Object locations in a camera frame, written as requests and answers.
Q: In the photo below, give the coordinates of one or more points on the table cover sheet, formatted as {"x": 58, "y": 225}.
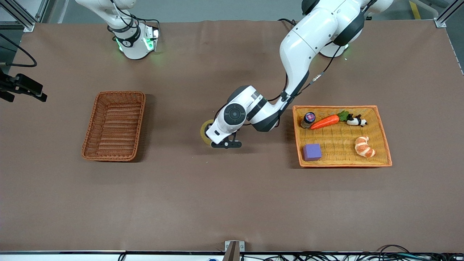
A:
{"x": 224, "y": 188}

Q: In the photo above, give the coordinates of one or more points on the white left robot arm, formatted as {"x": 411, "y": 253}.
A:
{"x": 308, "y": 40}

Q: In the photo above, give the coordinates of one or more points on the black and white panda figure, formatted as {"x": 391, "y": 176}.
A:
{"x": 355, "y": 121}

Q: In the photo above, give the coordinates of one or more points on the brown wicker basket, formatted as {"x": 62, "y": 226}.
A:
{"x": 116, "y": 127}

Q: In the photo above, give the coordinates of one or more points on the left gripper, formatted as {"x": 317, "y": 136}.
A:
{"x": 207, "y": 127}

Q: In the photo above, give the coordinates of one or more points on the white table edge rail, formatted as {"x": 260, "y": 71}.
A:
{"x": 72, "y": 256}

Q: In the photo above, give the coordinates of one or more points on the aluminium frame post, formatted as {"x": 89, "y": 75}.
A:
{"x": 451, "y": 10}

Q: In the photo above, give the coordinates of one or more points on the yellow basket with orange rim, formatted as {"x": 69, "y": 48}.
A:
{"x": 337, "y": 141}

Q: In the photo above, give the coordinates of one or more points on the toy croissant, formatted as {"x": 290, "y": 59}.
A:
{"x": 363, "y": 146}

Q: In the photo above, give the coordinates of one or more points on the small jar with printed lid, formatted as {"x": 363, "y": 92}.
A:
{"x": 309, "y": 118}

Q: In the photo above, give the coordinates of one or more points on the aluminium frame with diagonal beams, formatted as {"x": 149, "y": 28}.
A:
{"x": 27, "y": 23}

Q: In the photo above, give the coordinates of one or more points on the yellowish clear tape roll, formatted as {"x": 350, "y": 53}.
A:
{"x": 203, "y": 132}

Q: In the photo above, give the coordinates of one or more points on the orange toy carrot green leaves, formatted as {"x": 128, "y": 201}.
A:
{"x": 324, "y": 122}

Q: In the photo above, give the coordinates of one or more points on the purple foam cube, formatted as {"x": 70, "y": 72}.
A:
{"x": 312, "y": 152}

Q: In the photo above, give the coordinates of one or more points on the metal bracket with wooden post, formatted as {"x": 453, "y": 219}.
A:
{"x": 232, "y": 252}

